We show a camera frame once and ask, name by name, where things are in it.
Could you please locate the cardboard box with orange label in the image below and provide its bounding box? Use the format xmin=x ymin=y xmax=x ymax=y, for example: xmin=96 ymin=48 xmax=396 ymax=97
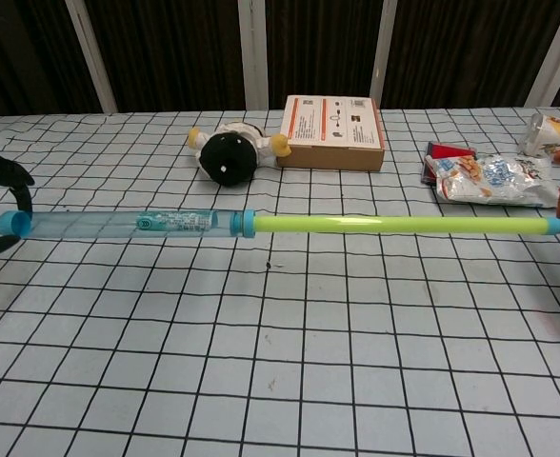
xmin=276 ymin=94 xmax=386 ymax=171

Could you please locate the black pleated curtain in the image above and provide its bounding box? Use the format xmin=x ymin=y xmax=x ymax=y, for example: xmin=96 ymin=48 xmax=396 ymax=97
xmin=0 ymin=0 xmax=560 ymax=118

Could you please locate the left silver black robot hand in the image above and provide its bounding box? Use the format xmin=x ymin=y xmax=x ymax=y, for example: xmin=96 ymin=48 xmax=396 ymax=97
xmin=0 ymin=149 xmax=36 ymax=258

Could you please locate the black white plush toy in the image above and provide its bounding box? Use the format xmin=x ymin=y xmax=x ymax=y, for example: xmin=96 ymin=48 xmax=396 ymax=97
xmin=187 ymin=122 xmax=293 ymax=187

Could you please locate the clear yellow print snack pack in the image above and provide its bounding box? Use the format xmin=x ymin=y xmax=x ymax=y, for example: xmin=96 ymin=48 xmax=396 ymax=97
xmin=519 ymin=112 xmax=560 ymax=170

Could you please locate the blue green water pump toy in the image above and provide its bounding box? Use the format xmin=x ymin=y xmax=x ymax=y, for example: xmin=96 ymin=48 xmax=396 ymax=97
xmin=0 ymin=209 xmax=560 ymax=242

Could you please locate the white frame post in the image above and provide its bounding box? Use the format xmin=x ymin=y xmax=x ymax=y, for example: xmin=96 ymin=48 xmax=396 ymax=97
xmin=370 ymin=0 xmax=399 ymax=99
xmin=65 ymin=0 xmax=118 ymax=114
xmin=237 ymin=0 xmax=269 ymax=111
xmin=523 ymin=0 xmax=560 ymax=109

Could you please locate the white black checked tablecloth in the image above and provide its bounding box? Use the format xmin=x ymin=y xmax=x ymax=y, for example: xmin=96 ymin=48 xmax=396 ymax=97
xmin=0 ymin=105 xmax=560 ymax=457

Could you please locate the flat red black packet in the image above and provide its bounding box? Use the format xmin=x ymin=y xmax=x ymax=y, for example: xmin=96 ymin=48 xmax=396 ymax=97
xmin=421 ymin=141 xmax=477 ymax=186

